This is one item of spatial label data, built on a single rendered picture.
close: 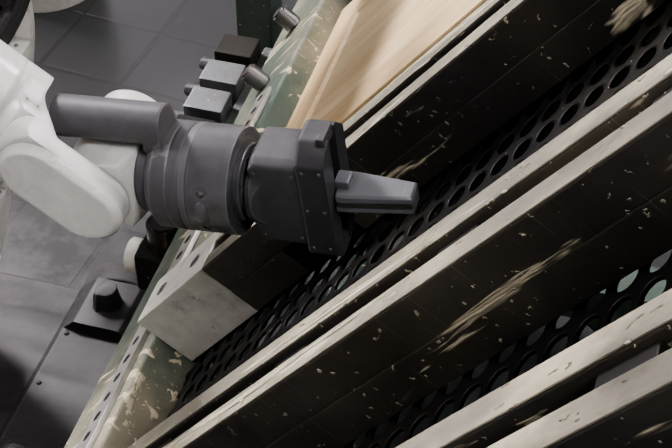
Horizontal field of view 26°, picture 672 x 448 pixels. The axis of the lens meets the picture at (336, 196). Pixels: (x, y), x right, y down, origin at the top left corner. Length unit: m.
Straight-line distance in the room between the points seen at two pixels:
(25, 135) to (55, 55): 2.21
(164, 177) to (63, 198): 0.08
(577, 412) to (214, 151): 0.56
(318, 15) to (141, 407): 0.65
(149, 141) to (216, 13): 2.30
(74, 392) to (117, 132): 1.28
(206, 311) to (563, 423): 0.82
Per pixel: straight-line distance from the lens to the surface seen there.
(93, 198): 1.16
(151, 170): 1.15
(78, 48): 3.37
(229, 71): 2.03
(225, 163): 1.13
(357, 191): 1.12
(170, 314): 1.45
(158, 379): 1.48
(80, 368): 2.43
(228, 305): 1.41
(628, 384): 0.62
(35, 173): 1.16
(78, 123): 1.17
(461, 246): 0.87
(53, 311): 2.55
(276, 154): 1.12
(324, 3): 1.91
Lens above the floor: 2.03
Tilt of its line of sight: 43 degrees down
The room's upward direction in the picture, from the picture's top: straight up
